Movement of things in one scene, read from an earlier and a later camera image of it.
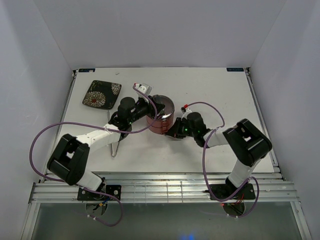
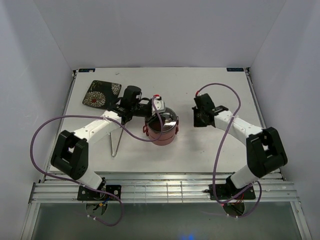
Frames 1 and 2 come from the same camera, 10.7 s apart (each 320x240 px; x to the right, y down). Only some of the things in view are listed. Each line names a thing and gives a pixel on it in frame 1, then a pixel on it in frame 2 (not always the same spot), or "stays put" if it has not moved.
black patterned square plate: (102, 94) stays put
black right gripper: (174, 131) -> (196, 123)
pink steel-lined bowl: (160, 127) -> (165, 138)
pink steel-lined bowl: (161, 124) -> (167, 137)
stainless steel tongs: (113, 155) stays put
